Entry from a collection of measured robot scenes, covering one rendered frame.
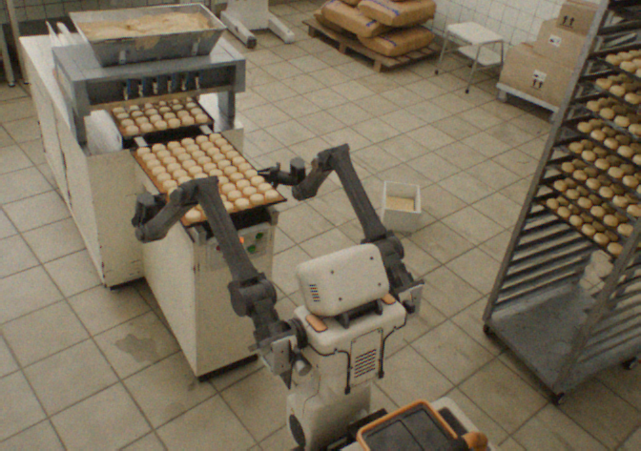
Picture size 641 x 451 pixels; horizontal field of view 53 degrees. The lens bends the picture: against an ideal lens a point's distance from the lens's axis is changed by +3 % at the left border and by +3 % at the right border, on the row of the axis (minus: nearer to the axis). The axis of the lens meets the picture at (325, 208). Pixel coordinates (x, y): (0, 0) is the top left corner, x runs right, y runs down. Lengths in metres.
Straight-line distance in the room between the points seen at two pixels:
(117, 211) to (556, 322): 2.16
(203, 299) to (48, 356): 0.89
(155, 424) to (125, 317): 0.63
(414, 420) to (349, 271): 0.43
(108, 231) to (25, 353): 0.63
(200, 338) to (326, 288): 1.15
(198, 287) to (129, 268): 0.82
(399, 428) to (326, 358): 0.27
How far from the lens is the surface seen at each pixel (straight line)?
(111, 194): 2.92
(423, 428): 1.75
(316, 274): 1.59
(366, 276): 1.64
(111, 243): 3.09
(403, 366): 3.07
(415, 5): 5.91
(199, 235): 2.23
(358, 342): 1.68
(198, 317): 2.56
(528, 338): 3.19
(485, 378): 3.15
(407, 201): 3.98
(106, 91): 2.77
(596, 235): 2.67
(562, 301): 3.46
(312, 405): 1.91
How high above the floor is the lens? 2.31
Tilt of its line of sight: 36 degrees down
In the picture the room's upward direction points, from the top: 7 degrees clockwise
